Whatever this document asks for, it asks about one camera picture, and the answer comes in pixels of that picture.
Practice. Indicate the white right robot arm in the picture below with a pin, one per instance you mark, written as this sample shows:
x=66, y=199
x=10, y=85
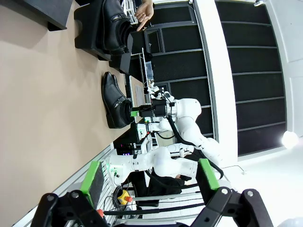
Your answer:
x=189, y=123

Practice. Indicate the computer with purple lights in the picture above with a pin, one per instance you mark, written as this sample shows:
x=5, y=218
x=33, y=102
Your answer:
x=125, y=149

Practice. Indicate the yellow emergency stop button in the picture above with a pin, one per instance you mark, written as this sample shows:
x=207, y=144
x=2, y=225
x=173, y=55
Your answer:
x=124, y=197

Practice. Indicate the red push button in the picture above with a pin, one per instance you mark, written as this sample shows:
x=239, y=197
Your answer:
x=100, y=213

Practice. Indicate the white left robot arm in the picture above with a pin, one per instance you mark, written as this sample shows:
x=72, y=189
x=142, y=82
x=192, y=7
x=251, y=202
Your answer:
x=163, y=163

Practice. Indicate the white shoe rack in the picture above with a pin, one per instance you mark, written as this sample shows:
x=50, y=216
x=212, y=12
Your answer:
x=130, y=10

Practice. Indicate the person's left hand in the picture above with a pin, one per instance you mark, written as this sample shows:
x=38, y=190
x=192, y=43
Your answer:
x=146, y=11

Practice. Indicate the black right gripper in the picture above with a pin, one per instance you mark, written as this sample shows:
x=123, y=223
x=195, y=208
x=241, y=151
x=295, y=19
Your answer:
x=158, y=108

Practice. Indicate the black metal shoe stand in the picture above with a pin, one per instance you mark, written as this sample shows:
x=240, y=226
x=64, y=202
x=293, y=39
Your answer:
x=42, y=11
x=86, y=28
x=124, y=61

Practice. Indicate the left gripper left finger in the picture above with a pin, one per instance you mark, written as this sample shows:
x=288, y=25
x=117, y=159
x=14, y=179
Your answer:
x=92, y=182

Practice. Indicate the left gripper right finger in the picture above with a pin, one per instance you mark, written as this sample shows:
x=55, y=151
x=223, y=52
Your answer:
x=208, y=179

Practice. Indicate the round ceiling lamp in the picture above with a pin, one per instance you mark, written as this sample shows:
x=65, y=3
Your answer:
x=290, y=140

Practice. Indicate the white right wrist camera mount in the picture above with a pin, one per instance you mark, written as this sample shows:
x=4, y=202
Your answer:
x=163, y=95

